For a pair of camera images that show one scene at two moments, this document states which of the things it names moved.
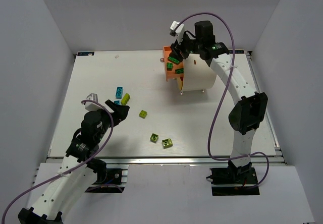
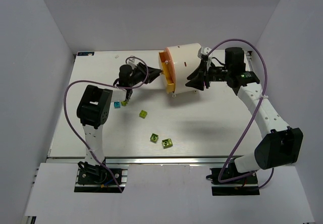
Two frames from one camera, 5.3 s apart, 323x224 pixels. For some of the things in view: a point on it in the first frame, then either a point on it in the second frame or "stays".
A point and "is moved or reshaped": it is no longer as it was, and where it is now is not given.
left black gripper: [114, 114] -> [140, 73]
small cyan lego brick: [117, 102] stays
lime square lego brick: [154, 137] stays
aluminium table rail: [166, 161] stays
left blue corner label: [87, 53] stays
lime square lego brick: [167, 143] stays
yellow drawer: [180, 82] -> [168, 69]
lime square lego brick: [143, 114] stays
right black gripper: [183, 47] -> [206, 75]
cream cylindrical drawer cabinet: [198, 75] is moved or reshaped
